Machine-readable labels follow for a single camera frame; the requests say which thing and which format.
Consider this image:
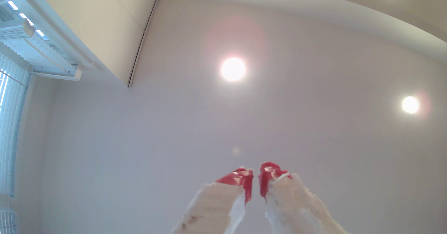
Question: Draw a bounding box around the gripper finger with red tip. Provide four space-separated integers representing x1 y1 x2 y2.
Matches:
258 162 350 234
171 168 254 234

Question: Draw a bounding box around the round ceiling light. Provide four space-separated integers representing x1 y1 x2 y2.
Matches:
402 96 420 115
220 57 247 82

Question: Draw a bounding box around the white vertical window blind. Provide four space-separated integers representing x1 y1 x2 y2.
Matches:
0 54 32 197

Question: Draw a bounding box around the white pleated window blind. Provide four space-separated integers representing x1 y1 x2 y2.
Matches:
0 0 95 81

